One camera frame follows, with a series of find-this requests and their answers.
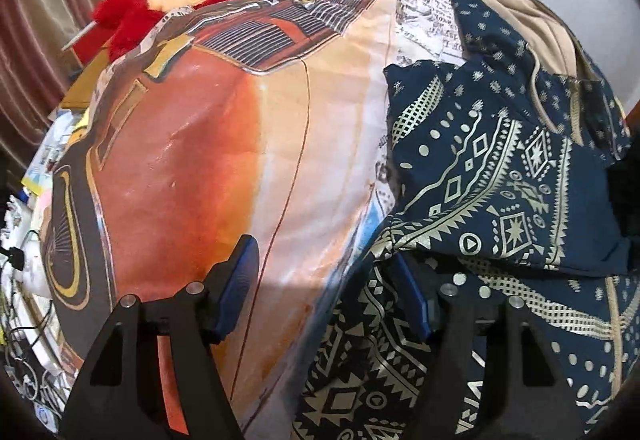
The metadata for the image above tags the navy patterned hooded garment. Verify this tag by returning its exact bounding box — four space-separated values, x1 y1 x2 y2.
291 0 639 439

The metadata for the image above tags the newspaper print bed quilt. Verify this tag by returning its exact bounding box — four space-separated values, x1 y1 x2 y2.
43 0 462 439

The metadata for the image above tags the striped red gold curtain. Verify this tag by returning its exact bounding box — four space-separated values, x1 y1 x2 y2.
1 0 101 183

